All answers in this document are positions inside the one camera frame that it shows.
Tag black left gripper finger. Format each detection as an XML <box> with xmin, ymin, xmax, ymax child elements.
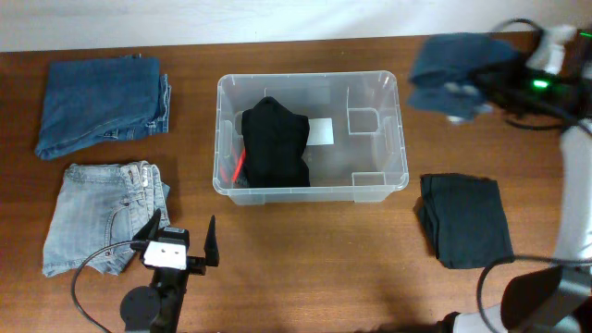
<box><xmin>132</xmin><ymin>208</ymin><xmax>161</xmax><ymax>241</ymax></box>
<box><xmin>203</xmin><ymin>216</ymin><xmax>220</xmax><ymax>267</ymax></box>

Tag blue denim shirt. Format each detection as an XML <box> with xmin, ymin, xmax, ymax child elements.
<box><xmin>408</xmin><ymin>32</ymin><xmax>518</xmax><ymax>123</ymax></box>

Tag black garment with red stripe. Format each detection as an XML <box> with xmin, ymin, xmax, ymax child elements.
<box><xmin>218</xmin><ymin>96</ymin><xmax>311</xmax><ymax>188</ymax></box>

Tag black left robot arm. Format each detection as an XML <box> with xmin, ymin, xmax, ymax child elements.
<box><xmin>119</xmin><ymin>210</ymin><xmax>219</xmax><ymax>332</ymax></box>

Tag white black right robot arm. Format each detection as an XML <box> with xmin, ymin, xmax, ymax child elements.
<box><xmin>446</xmin><ymin>116</ymin><xmax>591</xmax><ymax>333</ymax></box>

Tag light blue folded jeans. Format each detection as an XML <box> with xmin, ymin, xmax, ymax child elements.
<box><xmin>43</xmin><ymin>161</ymin><xmax>170</xmax><ymax>278</ymax></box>

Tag black folded garment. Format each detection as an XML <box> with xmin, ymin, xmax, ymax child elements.
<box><xmin>417</xmin><ymin>173</ymin><xmax>513</xmax><ymax>269</ymax></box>

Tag dark blue folded jeans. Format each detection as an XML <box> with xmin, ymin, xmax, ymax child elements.
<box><xmin>34</xmin><ymin>55</ymin><xmax>171</xmax><ymax>160</ymax></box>

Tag white label in bin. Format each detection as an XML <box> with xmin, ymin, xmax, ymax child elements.
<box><xmin>306</xmin><ymin>117</ymin><xmax>334</xmax><ymax>146</ymax></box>

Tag clear plastic storage bin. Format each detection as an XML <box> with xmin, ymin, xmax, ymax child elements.
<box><xmin>213</xmin><ymin>70</ymin><xmax>409</xmax><ymax>205</ymax></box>

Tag black left camera cable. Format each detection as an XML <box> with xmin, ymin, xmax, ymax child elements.
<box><xmin>69</xmin><ymin>239</ymin><xmax>148</xmax><ymax>333</ymax></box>

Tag black camera cable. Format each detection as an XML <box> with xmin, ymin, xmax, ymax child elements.
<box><xmin>69</xmin><ymin>239</ymin><xmax>148</xmax><ymax>333</ymax></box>
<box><xmin>475</xmin><ymin>17</ymin><xmax>592</xmax><ymax>333</ymax></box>

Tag black right camera cable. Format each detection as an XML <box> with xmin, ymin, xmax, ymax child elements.
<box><xmin>475</xmin><ymin>17</ymin><xmax>592</xmax><ymax>333</ymax></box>

